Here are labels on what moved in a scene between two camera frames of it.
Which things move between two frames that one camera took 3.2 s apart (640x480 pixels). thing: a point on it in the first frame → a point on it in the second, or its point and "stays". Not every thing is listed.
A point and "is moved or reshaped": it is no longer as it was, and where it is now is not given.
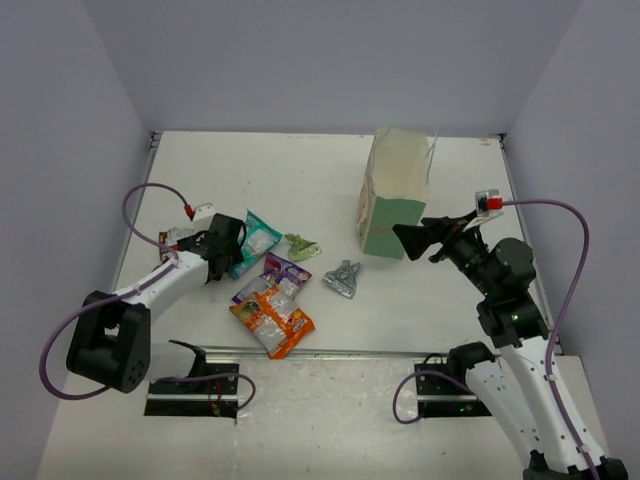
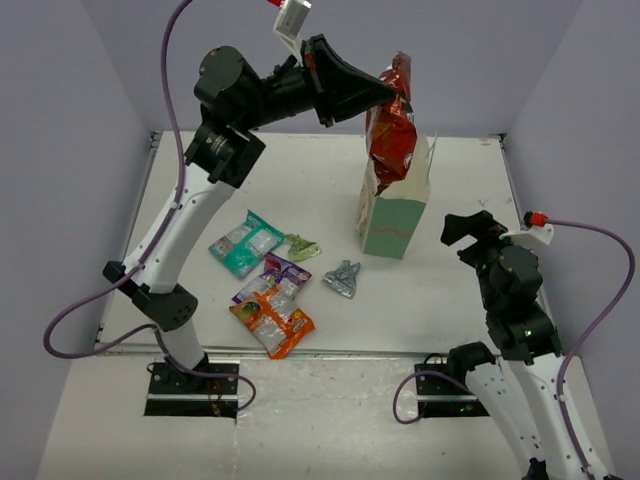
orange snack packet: x=278 y=325 stays
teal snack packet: x=259 y=238 stays
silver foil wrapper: x=343 y=278 stays
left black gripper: x=220 y=255 → x=319 y=81
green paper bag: x=395 y=189 stays
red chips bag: x=171 y=237 is moved or reshaped
